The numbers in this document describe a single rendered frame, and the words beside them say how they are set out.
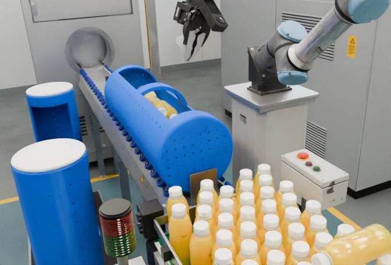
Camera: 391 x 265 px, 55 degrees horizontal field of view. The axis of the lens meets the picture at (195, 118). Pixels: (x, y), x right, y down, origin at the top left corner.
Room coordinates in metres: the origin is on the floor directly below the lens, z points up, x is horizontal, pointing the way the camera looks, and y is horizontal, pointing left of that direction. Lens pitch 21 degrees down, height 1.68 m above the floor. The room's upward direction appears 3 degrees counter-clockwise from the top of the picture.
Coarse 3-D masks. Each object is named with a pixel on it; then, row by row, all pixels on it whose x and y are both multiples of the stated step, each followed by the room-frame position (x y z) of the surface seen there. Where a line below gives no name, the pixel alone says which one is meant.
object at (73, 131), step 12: (36, 96) 2.15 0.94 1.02; (48, 96) 2.15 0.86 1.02; (60, 96) 2.18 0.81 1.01; (72, 96) 2.26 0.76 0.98; (36, 108) 2.32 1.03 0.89; (48, 108) 2.39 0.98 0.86; (60, 108) 2.42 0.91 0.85; (72, 108) 2.24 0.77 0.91; (36, 120) 2.30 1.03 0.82; (48, 120) 2.38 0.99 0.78; (60, 120) 2.41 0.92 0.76; (72, 120) 2.22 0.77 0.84; (36, 132) 2.19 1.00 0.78; (48, 132) 2.37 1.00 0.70; (60, 132) 2.41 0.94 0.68; (72, 132) 2.21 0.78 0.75
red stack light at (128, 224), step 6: (132, 210) 0.63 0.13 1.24; (126, 216) 0.61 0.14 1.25; (132, 216) 0.62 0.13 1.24; (102, 222) 0.60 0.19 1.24; (108, 222) 0.60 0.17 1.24; (114, 222) 0.60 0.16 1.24; (120, 222) 0.60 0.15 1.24; (126, 222) 0.61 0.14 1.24; (132, 222) 0.62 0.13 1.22; (102, 228) 0.61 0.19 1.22; (108, 228) 0.60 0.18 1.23; (114, 228) 0.60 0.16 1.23; (120, 228) 0.60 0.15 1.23; (126, 228) 0.60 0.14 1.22; (132, 228) 0.62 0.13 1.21; (108, 234) 0.60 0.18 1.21; (114, 234) 0.60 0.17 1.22; (120, 234) 0.60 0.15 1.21
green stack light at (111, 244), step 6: (102, 234) 0.61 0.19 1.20; (126, 234) 0.60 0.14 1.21; (132, 234) 0.62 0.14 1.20; (108, 240) 0.60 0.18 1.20; (114, 240) 0.60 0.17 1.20; (120, 240) 0.60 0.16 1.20; (126, 240) 0.60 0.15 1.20; (132, 240) 0.61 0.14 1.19; (108, 246) 0.60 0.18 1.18; (114, 246) 0.60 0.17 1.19; (120, 246) 0.60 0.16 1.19; (126, 246) 0.60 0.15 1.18; (132, 246) 0.61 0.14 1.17; (108, 252) 0.60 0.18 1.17; (114, 252) 0.60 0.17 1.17; (120, 252) 0.60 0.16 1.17; (126, 252) 0.60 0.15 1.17
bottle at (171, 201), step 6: (168, 198) 0.97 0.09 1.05; (174, 198) 0.95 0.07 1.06; (180, 198) 0.95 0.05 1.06; (168, 204) 0.95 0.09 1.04; (174, 204) 0.94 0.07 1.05; (186, 204) 0.95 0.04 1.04; (168, 210) 0.94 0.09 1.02; (186, 210) 0.94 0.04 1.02; (168, 216) 0.94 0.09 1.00; (168, 222) 0.95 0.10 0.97
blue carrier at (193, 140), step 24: (120, 72) 1.88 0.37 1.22; (144, 72) 1.98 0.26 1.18; (120, 96) 1.62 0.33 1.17; (168, 96) 1.80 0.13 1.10; (120, 120) 1.59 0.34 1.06; (144, 120) 1.30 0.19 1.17; (168, 120) 1.18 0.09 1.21; (192, 120) 1.15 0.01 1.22; (216, 120) 1.18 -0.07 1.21; (144, 144) 1.23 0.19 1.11; (168, 144) 1.11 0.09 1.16; (192, 144) 1.16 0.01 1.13; (216, 144) 1.18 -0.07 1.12; (168, 168) 1.12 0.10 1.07; (192, 168) 1.14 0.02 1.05; (216, 168) 1.18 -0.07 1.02
